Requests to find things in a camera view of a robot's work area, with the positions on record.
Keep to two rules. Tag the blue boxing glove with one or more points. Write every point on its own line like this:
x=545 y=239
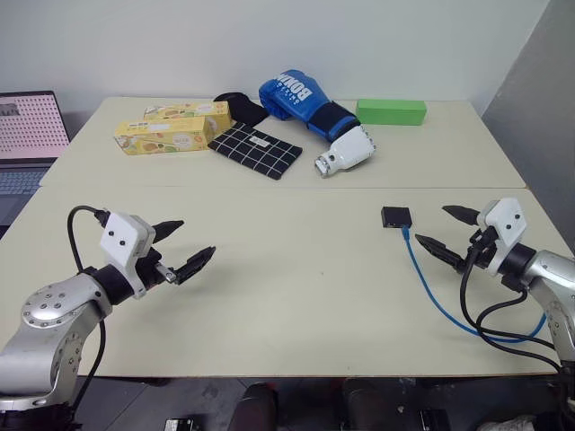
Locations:
x=287 y=96

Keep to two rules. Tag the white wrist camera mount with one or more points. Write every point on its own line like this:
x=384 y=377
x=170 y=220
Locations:
x=119 y=233
x=507 y=229

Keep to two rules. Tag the white crumpled cloth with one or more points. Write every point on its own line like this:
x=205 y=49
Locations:
x=505 y=424

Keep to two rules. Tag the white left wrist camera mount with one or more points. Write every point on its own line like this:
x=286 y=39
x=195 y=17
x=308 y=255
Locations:
x=119 y=233

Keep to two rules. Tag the white plastic forearm shell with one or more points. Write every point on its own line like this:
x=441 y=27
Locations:
x=348 y=150

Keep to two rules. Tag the yellow printed carton box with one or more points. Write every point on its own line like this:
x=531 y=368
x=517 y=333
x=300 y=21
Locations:
x=166 y=137
x=188 y=110

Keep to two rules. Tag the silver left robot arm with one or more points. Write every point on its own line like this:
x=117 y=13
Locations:
x=45 y=314

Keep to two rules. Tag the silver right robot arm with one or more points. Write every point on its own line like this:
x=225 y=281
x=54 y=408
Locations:
x=550 y=278

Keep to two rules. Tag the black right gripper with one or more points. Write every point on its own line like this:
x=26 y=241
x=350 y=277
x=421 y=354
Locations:
x=480 y=251

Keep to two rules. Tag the grey laptop with pink screen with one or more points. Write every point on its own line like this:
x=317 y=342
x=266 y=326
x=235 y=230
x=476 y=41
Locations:
x=27 y=130

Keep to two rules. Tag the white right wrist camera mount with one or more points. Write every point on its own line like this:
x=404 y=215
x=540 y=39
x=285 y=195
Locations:
x=507 y=229

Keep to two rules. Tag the dark rounded shape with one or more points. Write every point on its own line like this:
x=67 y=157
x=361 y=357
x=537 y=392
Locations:
x=256 y=406

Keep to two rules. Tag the green rectangular block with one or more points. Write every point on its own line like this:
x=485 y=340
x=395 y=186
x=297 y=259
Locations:
x=391 y=112

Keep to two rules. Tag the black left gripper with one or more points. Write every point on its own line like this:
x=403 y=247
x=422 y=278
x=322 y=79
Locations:
x=155 y=269

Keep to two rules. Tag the small black device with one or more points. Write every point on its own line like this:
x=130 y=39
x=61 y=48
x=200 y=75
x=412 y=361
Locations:
x=179 y=424

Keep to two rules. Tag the small black adapter box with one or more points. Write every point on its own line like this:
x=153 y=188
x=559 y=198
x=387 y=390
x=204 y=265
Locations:
x=396 y=217

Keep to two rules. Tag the black white-checked fabric pouch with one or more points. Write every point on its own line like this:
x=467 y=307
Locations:
x=253 y=150

